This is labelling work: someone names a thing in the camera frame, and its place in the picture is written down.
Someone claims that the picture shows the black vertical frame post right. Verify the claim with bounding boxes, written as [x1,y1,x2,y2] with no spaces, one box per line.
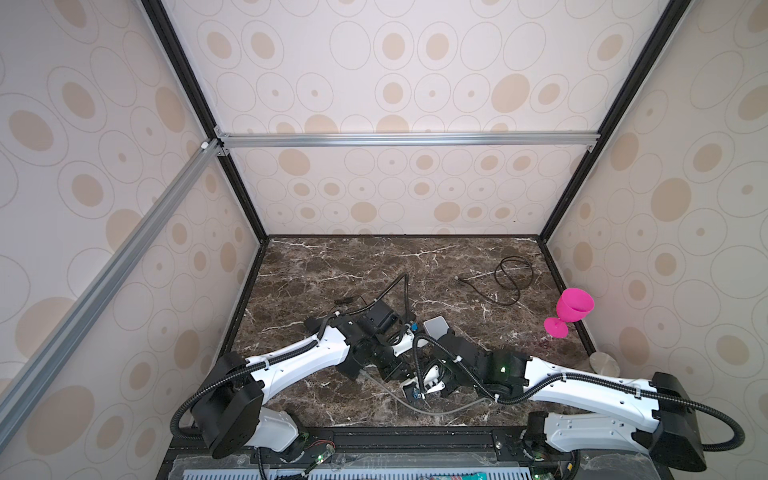
[538,0,694,244]

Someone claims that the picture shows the grey cable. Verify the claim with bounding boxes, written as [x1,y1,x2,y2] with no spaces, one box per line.
[359,371,499,418]

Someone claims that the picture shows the silver diagonal aluminium bar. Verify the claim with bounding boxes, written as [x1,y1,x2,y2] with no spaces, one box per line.
[1,138,221,449]

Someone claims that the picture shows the black vertical frame post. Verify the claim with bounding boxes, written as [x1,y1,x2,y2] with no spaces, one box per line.
[140,0,269,243]
[538,0,694,244]

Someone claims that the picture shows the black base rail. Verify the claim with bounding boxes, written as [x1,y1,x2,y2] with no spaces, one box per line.
[173,423,541,464]

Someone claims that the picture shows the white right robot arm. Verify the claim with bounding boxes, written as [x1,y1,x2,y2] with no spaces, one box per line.
[393,332,746,472]

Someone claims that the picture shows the black coiled cable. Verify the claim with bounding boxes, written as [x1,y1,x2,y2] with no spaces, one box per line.
[455,255,535,307]

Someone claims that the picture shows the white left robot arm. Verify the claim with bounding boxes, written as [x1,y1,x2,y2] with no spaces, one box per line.
[169,295,418,459]

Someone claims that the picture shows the black vertical frame post left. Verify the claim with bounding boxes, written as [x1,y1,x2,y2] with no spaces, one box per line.
[140,0,269,243]

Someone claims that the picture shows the pink plastic goblet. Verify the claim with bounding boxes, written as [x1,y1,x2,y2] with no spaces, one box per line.
[544,288,595,338]

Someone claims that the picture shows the silver horizontal aluminium bar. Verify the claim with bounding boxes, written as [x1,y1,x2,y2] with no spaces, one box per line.
[220,131,600,149]

